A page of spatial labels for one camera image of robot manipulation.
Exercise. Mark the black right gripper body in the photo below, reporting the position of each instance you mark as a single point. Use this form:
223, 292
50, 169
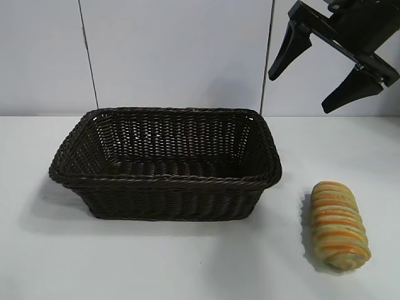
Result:
359, 28

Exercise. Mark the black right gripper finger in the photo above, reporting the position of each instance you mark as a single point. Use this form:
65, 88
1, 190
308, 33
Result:
356, 89
292, 45

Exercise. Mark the long striped bread roll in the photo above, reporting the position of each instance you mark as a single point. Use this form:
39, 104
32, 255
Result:
339, 225

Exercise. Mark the dark brown wicker basket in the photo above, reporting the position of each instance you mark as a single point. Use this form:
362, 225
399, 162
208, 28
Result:
168, 193

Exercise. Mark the thin grey vertical rod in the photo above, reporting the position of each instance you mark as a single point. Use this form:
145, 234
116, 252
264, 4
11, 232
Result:
87, 47
269, 31

